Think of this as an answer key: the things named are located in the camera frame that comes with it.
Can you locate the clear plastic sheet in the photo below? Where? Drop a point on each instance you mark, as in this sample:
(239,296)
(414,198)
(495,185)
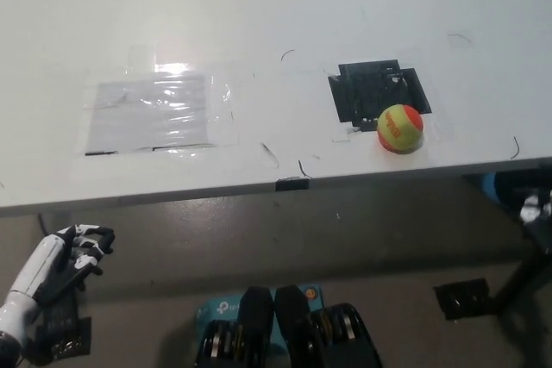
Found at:
(146,114)

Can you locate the black tape patch on table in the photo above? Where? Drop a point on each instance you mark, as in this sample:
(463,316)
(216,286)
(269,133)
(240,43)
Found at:
(366,92)

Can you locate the small black tape strip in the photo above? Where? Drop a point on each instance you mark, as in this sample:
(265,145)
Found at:
(292,184)

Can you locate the black floor tape patch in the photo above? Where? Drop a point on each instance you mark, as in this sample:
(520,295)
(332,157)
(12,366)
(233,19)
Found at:
(461,299)
(73,333)

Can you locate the orange yellow tennis ball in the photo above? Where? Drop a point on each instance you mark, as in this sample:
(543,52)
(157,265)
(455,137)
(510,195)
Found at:
(401,128)

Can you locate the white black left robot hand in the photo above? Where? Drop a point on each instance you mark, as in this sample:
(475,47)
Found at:
(47,256)

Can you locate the teal tp-link box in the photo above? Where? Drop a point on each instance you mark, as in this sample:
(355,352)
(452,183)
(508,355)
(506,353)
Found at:
(215,305)

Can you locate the blue object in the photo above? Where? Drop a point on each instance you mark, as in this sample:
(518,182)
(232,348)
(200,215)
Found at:
(491,185)

